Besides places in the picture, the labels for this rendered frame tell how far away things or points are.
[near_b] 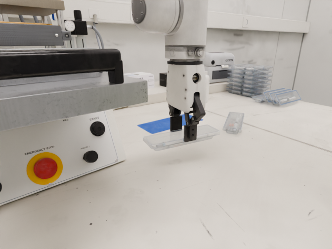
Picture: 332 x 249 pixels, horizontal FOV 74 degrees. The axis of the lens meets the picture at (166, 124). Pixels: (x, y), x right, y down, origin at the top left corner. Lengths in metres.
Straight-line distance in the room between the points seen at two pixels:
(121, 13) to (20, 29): 0.72
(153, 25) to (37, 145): 0.31
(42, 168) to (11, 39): 0.28
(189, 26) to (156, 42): 0.96
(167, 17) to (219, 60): 0.95
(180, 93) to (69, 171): 0.28
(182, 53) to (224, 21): 1.27
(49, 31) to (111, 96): 0.36
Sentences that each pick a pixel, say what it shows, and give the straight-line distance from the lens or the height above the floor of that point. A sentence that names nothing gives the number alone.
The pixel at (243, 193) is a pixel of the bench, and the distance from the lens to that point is 0.46.
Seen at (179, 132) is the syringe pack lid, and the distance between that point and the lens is 0.54.
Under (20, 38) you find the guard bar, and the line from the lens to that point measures 0.60.
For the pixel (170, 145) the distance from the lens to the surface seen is 0.49.
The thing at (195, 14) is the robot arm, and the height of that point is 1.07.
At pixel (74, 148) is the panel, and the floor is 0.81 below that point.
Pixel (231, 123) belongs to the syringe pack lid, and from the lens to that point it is 0.75.
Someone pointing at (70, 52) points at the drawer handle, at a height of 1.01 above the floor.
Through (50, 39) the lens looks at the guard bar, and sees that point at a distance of 0.61.
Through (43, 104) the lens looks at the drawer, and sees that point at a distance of 0.25.
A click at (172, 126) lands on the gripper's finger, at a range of 0.54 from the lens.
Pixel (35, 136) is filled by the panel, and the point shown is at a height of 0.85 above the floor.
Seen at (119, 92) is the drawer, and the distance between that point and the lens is 0.28.
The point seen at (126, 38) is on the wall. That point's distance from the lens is 1.30.
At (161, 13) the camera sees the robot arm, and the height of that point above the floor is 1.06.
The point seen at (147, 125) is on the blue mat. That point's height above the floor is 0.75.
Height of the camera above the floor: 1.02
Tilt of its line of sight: 20 degrees down
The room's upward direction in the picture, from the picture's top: straight up
